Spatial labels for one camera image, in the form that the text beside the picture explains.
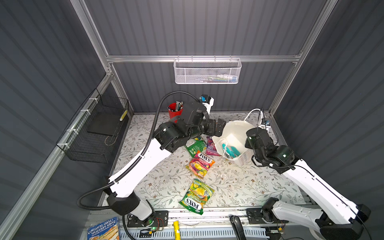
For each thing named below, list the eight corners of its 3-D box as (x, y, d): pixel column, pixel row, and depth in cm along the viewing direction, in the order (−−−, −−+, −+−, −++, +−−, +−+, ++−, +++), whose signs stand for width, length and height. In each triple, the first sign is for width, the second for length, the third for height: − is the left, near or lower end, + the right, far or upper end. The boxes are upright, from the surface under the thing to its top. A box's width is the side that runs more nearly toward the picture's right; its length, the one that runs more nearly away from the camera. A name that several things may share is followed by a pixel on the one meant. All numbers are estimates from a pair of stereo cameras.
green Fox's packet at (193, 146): (193, 157, 97) (193, 154, 95) (184, 147, 103) (183, 144, 100) (207, 147, 103) (207, 144, 100) (197, 137, 108) (197, 134, 105)
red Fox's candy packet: (186, 168, 92) (185, 166, 90) (198, 153, 99) (198, 150, 97) (202, 180, 87) (202, 178, 85) (214, 162, 95) (214, 160, 92)
